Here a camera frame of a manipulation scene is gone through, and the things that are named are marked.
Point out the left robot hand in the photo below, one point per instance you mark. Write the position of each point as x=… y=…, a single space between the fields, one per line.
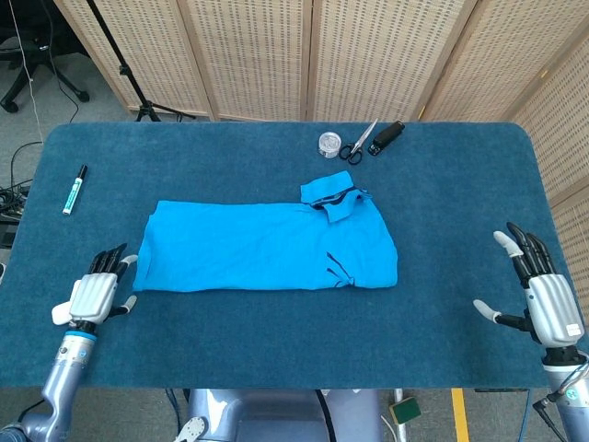
x=92 y=297

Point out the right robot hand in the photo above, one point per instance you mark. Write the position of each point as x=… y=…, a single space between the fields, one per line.
x=554 y=308

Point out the blue printed T-shirt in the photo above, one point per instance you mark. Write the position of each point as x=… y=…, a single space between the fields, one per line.
x=239 y=248

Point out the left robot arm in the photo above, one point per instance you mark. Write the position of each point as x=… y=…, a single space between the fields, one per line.
x=64 y=377

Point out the grey floor box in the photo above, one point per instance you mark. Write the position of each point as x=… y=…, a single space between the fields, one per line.
x=7 y=237

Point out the green white marker pen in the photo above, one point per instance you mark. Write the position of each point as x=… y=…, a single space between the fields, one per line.
x=73 y=193

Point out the blue table mat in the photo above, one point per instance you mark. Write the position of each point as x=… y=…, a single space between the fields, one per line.
x=460 y=207

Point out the green yellow sponge block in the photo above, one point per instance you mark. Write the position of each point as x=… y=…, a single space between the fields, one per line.
x=406 y=411

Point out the silver metal table leg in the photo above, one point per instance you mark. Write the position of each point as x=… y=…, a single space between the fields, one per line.
x=401 y=435

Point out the blue grey robot torso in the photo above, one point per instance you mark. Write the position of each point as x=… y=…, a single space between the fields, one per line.
x=276 y=414

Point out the black tripod stand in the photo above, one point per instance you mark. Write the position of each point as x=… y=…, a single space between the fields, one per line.
x=123 y=70

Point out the black stapler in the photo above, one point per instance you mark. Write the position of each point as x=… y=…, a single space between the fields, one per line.
x=386 y=136

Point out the black office chair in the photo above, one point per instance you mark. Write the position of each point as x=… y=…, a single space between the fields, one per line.
x=32 y=57

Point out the clear plastic jar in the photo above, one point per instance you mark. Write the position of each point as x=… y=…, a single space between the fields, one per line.
x=330 y=145

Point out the grey metal bracket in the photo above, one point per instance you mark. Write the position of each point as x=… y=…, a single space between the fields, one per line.
x=193 y=430

